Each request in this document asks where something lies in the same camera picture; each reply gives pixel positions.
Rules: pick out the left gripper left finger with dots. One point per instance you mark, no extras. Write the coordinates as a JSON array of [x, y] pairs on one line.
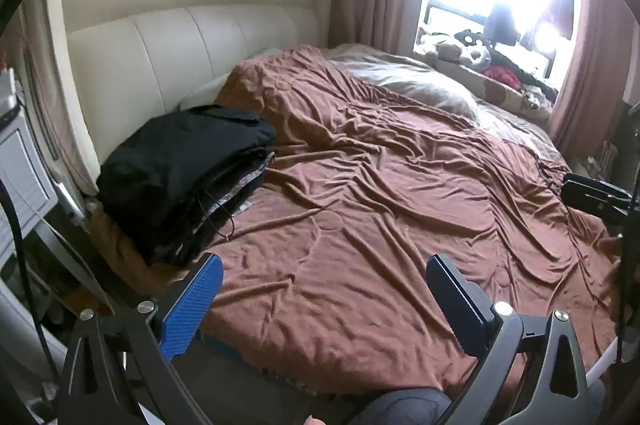
[[182, 309]]

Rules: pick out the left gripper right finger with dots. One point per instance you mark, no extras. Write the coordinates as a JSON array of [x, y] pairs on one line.
[[467, 309]]

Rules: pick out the pink curtain right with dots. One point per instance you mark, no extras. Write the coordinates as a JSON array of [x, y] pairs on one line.
[[591, 97]]

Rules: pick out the person's knee in jeans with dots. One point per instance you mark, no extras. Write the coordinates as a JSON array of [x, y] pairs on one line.
[[417, 406]]

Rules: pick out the stack of folded dark clothes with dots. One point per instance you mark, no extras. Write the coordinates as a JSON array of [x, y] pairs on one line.
[[174, 184]]

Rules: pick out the brown bed sheet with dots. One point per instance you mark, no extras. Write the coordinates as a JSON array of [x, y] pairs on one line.
[[324, 271]]

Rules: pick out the plush toys on sill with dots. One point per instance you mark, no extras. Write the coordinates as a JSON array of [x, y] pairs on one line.
[[471, 61]]

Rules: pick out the white bedside cabinet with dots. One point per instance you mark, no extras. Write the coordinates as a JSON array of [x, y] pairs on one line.
[[22, 173]]

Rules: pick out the beige pillow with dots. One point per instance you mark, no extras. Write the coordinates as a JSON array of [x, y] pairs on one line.
[[405, 76]]

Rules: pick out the cream padded headboard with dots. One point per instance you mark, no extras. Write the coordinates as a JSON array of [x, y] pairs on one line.
[[122, 62]]

